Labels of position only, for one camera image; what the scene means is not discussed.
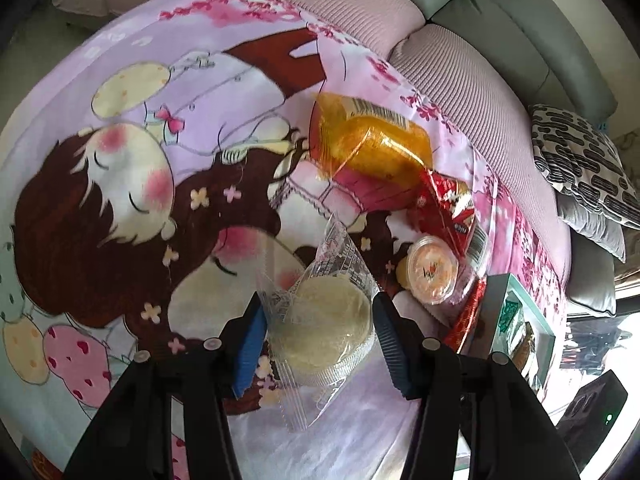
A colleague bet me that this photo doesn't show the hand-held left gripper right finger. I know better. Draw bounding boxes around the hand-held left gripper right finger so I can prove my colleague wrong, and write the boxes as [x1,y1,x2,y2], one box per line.
[372,291,583,480]

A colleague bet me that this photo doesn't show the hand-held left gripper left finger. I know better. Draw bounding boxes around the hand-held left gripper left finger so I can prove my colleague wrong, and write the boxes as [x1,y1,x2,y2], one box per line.
[62,291,268,480]

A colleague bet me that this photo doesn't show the round pastry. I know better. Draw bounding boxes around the round pastry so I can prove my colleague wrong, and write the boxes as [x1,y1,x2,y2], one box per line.
[257,212,381,433]

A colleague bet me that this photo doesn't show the teal cardboard box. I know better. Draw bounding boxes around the teal cardboard box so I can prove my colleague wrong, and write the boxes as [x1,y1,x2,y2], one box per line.
[470,274,557,401]

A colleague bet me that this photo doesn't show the red foil snack packet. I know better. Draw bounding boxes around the red foil snack packet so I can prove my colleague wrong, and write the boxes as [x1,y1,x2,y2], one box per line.
[440,277,488,353]

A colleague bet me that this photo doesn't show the orange jelly cup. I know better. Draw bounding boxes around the orange jelly cup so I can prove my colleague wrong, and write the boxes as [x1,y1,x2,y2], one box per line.
[405,235,478,306]

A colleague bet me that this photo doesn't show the green edged cookie packet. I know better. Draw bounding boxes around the green edged cookie packet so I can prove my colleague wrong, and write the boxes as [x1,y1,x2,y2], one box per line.
[510,322,538,376]

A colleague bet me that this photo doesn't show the green foil snack packet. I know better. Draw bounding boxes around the green foil snack packet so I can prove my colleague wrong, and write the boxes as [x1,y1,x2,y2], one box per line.
[500,297,526,336]

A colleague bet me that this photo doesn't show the clear packet with barcode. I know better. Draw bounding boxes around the clear packet with barcode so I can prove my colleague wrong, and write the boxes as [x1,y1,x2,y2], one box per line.
[465,225,496,286]

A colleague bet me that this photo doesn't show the red and white candy packet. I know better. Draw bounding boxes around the red and white candy packet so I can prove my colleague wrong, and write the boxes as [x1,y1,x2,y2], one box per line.
[407,167,493,266]

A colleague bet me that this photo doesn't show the grey pillow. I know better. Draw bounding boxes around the grey pillow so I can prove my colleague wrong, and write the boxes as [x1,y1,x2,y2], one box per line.
[556,192,628,263]

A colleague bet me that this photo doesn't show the orange cake packet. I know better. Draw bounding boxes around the orange cake packet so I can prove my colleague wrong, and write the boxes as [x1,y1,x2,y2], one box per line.
[307,91,435,196]

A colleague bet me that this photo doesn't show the black and white patterned pillow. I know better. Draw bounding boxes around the black and white patterned pillow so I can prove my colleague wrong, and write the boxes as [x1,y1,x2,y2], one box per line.
[529,104,640,231]

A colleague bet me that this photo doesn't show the pink sofa cover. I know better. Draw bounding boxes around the pink sofa cover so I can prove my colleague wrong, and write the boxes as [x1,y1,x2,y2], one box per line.
[50,0,573,281]

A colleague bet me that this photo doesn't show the pink printed blanket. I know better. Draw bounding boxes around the pink printed blanket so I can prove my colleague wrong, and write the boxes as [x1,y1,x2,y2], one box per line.
[0,0,568,480]

